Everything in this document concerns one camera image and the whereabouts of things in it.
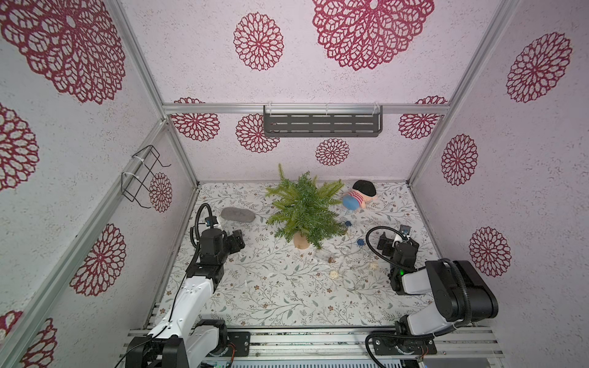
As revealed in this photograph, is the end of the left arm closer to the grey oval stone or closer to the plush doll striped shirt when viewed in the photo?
the grey oval stone

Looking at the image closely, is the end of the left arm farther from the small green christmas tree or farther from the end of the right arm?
the end of the right arm

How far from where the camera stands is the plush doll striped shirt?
3.55ft

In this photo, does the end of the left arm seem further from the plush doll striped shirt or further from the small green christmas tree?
the plush doll striped shirt

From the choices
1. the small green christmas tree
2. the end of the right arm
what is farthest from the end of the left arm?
the end of the right arm

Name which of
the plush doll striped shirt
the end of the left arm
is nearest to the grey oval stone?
the end of the left arm

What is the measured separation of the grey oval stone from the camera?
3.45 ft

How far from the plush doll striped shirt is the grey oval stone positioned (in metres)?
0.49
